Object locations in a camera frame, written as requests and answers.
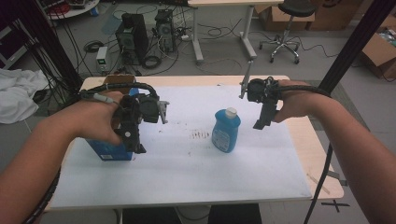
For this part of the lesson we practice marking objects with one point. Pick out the large brown cardboard box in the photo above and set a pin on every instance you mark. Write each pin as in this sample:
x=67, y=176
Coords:
x=336, y=15

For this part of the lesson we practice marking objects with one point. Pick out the blue bottle with white cap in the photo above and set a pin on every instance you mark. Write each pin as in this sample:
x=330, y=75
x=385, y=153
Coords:
x=225, y=133

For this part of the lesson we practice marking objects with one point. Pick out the white power supply unit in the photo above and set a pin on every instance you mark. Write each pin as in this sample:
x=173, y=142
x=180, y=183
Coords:
x=101, y=57

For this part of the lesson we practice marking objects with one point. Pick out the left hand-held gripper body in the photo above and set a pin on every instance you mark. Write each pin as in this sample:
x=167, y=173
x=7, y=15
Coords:
x=149, y=109

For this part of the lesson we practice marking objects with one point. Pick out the dark rack with grey frame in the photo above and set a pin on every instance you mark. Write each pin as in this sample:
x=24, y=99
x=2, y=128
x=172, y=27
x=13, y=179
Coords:
x=12, y=43

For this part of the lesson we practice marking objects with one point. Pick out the large black computer tower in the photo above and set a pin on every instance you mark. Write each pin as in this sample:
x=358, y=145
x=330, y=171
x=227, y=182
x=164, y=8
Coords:
x=132, y=37

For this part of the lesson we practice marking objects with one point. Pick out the small black computer tower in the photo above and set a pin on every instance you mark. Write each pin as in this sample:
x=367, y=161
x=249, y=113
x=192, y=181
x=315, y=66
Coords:
x=165, y=31

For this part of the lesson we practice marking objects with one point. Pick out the white-legged desk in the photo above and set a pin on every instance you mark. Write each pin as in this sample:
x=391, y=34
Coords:
x=196, y=37

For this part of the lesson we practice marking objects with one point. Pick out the black swivel stool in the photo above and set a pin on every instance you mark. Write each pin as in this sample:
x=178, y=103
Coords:
x=295, y=7

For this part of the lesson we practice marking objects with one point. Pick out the open brown cardboard box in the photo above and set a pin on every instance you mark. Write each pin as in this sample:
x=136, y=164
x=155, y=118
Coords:
x=378, y=53

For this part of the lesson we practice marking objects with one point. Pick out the black aluminium post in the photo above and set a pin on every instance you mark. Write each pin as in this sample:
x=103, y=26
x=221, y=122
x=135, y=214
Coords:
x=358, y=40

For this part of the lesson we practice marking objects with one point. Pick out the white power strip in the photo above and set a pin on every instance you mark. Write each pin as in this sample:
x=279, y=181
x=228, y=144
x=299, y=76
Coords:
x=185, y=37

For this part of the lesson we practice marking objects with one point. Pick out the grey floor mat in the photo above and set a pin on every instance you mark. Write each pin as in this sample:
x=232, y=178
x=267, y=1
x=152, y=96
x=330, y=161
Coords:
x=351, y=121

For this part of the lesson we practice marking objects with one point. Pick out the blue cardboard box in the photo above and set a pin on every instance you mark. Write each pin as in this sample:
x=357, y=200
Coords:
x=109, y=152

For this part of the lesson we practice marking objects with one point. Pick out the person's right hand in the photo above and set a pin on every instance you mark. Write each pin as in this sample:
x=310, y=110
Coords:
x=295, y=99

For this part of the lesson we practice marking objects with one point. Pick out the white cloth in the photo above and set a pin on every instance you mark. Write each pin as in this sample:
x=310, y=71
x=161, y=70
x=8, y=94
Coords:
x=18, y=93

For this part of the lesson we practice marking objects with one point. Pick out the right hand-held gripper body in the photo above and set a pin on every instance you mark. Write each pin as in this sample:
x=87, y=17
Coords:
x=258, y=90

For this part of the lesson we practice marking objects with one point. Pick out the round white table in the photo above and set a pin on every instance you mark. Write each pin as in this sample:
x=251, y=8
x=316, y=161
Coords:
x=77, y=12

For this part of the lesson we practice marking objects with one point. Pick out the white table mat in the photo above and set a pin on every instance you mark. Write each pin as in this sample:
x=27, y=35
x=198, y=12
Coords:
x=186, y=174

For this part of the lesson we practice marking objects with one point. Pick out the person's left hand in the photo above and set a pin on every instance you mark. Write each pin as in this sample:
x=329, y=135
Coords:
x=93, y=118

